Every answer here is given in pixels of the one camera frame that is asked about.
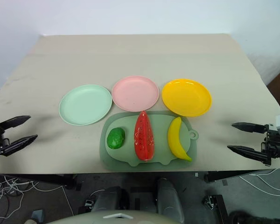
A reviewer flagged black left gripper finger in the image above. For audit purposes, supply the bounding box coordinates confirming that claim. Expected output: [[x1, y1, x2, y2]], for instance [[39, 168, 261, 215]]
[[0, 134, 39, 157], [0, 115, 32, 131]]

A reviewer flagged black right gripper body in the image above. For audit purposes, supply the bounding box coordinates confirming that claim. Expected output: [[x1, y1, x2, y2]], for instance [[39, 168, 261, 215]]
[[261, 124, 280, 160]]

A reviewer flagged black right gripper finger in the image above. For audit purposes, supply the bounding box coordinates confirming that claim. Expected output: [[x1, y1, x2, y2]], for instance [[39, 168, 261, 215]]
[[226, 145, 272, 167], [231, 122, 268, 134]]

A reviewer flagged yellow round plate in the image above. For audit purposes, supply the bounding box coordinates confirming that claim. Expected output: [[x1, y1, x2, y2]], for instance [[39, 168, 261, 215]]
[[161, 78, 212, 118]]

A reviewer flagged mint green round plate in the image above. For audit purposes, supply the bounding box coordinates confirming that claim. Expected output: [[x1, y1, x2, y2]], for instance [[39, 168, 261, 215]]
[[58, 84, 113, 126]]

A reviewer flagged pink round plate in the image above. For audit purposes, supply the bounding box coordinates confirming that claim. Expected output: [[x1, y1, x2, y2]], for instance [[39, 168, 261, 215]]
[[111, 75, 160, 112]]

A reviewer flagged black stand foot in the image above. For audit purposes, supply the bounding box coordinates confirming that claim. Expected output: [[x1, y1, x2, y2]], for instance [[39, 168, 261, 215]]
[[202, 194, 230, 224]]

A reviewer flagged dark rounded shape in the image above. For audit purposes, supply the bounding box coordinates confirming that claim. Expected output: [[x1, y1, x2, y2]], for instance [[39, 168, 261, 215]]
[[228, 210, 280, 224]]

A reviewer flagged yellow toy banana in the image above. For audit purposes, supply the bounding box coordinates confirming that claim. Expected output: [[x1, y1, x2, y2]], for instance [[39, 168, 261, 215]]
[[168, 117, 193, 162]]

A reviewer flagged grey robot right leg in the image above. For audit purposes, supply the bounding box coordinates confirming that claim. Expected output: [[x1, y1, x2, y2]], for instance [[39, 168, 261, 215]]
[[156, 177, 185, 224]]

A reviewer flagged grey robot leg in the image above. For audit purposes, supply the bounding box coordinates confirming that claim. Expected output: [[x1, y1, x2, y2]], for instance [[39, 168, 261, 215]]
[[90, 186, 129, 213], [156, 177, 185, 224]]

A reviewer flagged green toy avocado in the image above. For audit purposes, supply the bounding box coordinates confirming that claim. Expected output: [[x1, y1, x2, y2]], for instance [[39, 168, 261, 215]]
[[106, 127, 126, 149]]

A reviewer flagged grey robot left leg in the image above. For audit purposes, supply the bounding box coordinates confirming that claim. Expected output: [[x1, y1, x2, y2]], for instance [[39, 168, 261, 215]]
[[90, 186, 129, 213]]

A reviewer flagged red toy watermelon slice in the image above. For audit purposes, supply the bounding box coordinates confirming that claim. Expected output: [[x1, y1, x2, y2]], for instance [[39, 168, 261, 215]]
[[134, 111, 156, 162]]

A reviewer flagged grey robot torso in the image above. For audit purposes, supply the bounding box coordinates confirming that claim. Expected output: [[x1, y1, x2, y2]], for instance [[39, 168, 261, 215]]
[[46, 209, 171, 224]]

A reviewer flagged grey-green silicone mat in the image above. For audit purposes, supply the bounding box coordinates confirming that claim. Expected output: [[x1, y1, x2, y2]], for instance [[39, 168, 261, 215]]
[[99, 111, 199, 170]]

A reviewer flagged black table frame bar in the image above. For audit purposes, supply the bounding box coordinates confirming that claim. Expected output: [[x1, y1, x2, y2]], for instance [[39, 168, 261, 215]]
[[0, 173, 77, 187], [203, 168, 280, 183]]

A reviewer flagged white floor cable bundle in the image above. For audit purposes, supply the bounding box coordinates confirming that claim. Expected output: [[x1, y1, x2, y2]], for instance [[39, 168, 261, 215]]
[[0, 174, 74, 219]]

